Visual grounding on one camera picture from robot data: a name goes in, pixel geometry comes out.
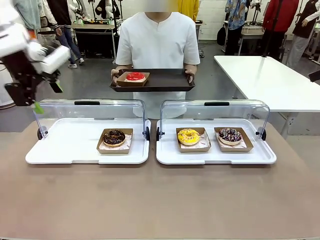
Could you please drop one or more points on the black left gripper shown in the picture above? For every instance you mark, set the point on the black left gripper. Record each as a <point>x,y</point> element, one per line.
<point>22,67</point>

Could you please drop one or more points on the red glazed donut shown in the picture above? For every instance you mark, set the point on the red glazed donut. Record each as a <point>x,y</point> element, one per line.
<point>132,83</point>
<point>135,76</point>

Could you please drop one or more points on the dark donut with white drizzle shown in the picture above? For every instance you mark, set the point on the dark donut with white drizzle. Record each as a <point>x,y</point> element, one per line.
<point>230,136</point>

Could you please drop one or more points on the dark sprinkled donut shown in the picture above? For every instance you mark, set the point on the dark sprinkled donut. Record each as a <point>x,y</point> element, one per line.
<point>235,148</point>

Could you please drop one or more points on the dark brown serving tray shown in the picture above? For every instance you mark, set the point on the dark brown serving tray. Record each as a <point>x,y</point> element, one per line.
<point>167,80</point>

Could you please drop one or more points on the person in black vest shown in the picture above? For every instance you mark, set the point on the person in black vest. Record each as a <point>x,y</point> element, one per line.
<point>303,30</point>

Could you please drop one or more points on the person in varsity jacket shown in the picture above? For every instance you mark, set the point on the person in varsity jacket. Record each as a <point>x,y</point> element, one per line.
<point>67,32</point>

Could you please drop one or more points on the person in red jacket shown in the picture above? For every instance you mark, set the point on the person in red jacket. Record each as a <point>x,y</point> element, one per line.
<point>280,17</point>

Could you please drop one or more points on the chocolate sprinkled donut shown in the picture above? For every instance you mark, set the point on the chocolate sprinkled donut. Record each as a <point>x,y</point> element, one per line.
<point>113,137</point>

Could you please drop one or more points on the chocolate donut in box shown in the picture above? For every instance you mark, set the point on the chocolate donut in box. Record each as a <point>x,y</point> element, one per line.
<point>105,150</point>

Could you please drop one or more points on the person in patterned blue shirt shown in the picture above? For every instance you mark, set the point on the person in patterned blue shirt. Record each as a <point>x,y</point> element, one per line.
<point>233,25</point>

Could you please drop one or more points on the person in white shirt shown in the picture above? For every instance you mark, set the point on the person in white shirt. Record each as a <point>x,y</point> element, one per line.
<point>157,42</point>

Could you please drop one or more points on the yellow sprinkled donut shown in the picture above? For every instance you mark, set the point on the yellow sprinkled donut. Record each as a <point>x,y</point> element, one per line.
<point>188,137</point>

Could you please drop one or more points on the yellow glazed donut in box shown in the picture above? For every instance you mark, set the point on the yellow glazed donut in box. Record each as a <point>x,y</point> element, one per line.
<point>192,149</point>

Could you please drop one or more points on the person in yellow jacket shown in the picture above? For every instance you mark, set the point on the person in yellow jacket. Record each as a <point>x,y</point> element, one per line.
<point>188,8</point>

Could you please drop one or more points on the person's right hand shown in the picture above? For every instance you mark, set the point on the person's right hand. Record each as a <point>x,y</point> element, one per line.
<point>115,75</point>

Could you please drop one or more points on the person's left hand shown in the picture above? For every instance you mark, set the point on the person's left hand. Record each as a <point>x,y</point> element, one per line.
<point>193,70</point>

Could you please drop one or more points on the white cylindrical appliance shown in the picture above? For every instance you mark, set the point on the white cylindrical appliance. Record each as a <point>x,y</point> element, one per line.
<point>5,100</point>

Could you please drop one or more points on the black lid hinge knob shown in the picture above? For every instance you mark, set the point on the black lid hinge knob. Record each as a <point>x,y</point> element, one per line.
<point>158,133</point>
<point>39,134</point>
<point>148,132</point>
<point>263,135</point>

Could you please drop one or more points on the white side table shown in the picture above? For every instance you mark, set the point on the white side table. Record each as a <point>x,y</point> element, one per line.
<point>270,80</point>

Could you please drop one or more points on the white display tray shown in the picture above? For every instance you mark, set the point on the white display tray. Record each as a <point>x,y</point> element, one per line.
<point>70,140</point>
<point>170,150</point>

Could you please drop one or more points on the clear plastic tray lid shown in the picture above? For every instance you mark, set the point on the clear plastic tray lid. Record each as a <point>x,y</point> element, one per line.
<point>245,110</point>
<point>112,107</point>

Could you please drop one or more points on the figure with orange shorts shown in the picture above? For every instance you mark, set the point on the figure with orange shorts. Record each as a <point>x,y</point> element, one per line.
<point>27,12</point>

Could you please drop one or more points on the beige background work table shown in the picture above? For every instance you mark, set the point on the beige background work table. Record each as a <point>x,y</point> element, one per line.
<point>95,26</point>

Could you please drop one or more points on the white printed paper liner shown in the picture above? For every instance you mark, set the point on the white printed paper liner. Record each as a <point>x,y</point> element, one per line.
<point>128,141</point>
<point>203,136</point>

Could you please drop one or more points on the black backpack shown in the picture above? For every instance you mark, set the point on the black backpack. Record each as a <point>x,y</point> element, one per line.
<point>221,36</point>

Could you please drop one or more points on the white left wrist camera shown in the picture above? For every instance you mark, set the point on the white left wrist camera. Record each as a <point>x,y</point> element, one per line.
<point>52,58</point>

